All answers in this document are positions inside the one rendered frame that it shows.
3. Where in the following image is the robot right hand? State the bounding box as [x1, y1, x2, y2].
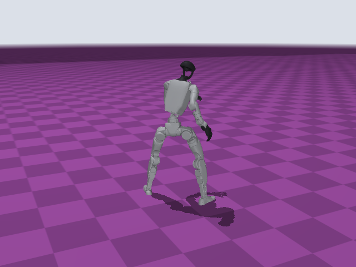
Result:
[200, 125, 212, 141]

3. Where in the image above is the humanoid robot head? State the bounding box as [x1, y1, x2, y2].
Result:
[177, 61, 196, 82]

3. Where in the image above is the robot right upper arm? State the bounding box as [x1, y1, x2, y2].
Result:
[188, 84, 199, 111]

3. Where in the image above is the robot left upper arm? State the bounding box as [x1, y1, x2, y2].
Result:
[164, 80, 171, 101]

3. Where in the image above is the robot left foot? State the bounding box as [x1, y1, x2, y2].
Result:
[144, 185, 152, 195]

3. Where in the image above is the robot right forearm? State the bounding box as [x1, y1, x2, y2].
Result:
[192, 101, 207, 128]

